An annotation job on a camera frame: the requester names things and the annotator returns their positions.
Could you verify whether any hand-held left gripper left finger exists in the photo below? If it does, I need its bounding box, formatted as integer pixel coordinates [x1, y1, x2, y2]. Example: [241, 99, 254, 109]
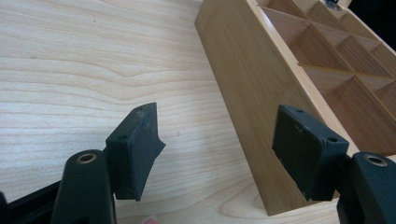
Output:
[50, 102, 166, 224]

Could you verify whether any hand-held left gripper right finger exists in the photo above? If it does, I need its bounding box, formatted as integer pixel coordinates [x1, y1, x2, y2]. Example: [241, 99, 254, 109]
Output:
[271, 105, 396, 224]

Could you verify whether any wooden compartment box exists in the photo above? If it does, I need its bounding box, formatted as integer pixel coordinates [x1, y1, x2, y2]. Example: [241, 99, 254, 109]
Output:
[194, 0, 396, 217]

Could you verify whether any metal box latch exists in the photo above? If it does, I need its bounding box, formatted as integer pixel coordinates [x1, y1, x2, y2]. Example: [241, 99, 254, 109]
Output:
[323, 0, 343, 11]

